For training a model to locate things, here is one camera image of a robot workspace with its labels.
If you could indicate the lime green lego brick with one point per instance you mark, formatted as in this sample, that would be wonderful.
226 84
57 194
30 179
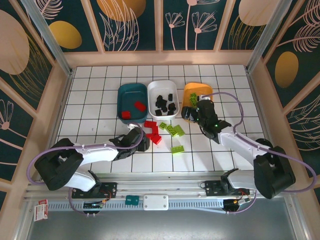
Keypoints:
194 100
163 125
179 130
192 95
178 149
171 129

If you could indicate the black lego brick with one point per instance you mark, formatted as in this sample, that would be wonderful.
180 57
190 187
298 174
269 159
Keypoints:
170 96
163 101
165 108
172 107
170 113
160 98
158 103
158 112

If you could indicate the white plastic container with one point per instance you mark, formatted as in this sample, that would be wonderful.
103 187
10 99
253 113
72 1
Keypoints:
162 87

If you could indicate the teal plastic container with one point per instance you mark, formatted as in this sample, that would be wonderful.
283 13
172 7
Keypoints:
130 97

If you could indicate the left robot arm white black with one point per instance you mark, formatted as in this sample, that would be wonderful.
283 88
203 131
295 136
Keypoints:
97 152

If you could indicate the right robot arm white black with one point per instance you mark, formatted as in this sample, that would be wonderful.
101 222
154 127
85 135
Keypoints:
240 142

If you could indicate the orange plastic container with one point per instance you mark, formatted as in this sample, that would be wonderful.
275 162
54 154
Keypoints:
205 91

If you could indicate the white plastic junction box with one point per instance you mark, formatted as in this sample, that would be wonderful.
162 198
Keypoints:
156 202

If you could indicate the black-lidded beige cup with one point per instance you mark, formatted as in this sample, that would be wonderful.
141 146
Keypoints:
265 142

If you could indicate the yellow power connector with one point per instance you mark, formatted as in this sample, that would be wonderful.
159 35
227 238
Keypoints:
103 200
236 202

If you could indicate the black controller board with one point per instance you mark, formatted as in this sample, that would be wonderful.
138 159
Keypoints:
92 205
231 206

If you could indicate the red white paper box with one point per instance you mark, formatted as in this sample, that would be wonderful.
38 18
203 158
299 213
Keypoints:
41 210

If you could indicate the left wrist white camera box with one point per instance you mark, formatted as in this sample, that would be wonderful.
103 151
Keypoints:
131 126

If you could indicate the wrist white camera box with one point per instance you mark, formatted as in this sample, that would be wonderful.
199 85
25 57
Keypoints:
131 126
206 98

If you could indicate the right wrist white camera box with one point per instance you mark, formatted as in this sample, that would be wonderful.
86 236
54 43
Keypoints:
206 98

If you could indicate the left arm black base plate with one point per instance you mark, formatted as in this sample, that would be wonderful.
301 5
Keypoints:
110 187

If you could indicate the aluminium mounting rail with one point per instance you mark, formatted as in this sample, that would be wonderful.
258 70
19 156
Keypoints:
175 186

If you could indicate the aluminium side rail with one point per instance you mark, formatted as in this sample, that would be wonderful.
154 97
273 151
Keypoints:
254 92
65 92

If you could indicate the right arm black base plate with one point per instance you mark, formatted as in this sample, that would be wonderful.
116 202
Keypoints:
212 188

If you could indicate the aluminium corner post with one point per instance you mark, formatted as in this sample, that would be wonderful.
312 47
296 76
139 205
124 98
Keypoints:
50 37
267 37

